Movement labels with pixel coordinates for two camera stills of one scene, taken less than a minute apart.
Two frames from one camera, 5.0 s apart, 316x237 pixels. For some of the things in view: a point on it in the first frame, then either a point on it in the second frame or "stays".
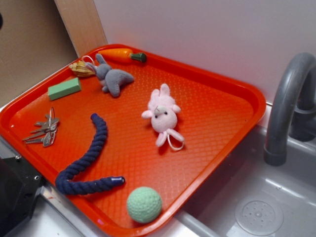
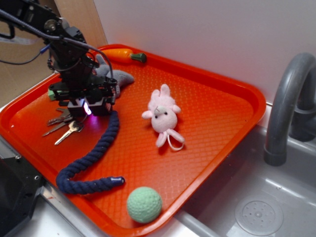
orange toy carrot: x=119 y=55 stays
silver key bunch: x=47 y=133 -> x=66 y=119
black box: x=19 y=182 stays
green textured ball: x=143 y=204 stays
